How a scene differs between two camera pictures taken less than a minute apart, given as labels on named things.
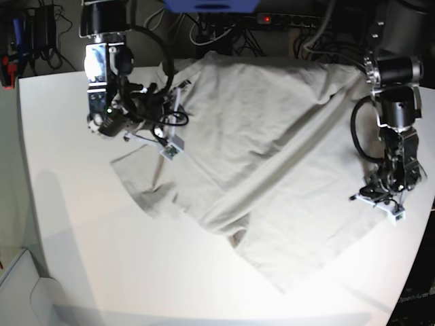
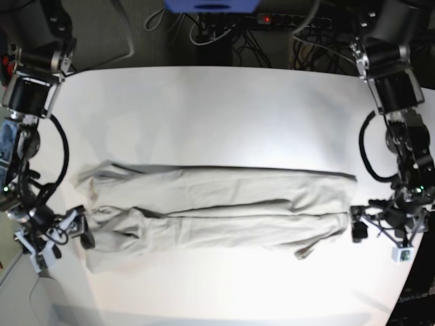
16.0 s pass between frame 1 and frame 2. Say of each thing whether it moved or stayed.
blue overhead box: stayed
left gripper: moved
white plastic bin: stayed
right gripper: moved
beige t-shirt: moved
